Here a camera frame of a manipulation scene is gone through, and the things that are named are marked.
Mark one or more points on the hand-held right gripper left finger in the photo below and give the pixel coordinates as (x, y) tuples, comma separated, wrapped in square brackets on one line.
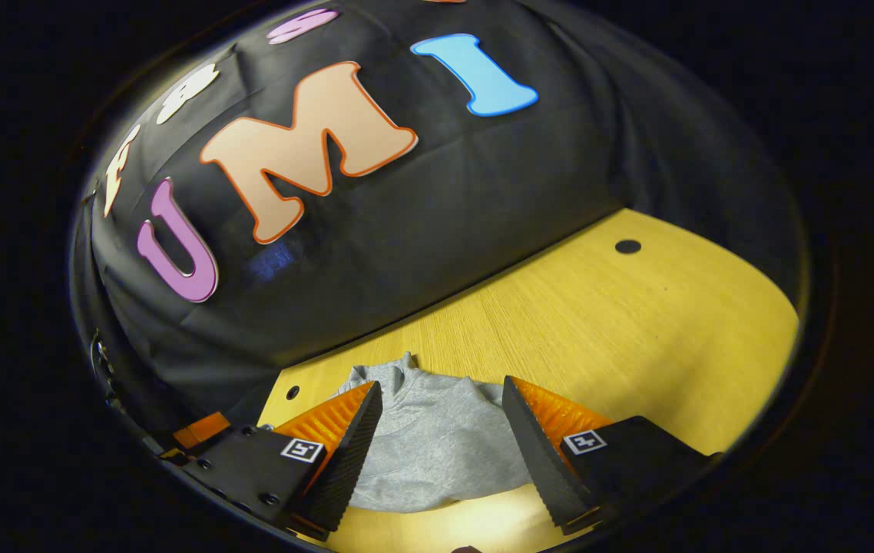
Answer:
[(349, 461)]

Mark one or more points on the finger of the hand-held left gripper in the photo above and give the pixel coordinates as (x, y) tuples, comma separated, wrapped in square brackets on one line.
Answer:
[(203, 428)]

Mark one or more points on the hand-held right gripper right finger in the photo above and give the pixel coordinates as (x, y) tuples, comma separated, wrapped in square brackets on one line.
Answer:
[(541, 461)]

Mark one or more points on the grey sweatshirt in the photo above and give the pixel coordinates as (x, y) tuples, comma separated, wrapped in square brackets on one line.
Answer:
[(437, 453)]

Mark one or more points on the black backdrop cloth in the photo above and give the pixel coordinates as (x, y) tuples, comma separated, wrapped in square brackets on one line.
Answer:
[(445, 192)]

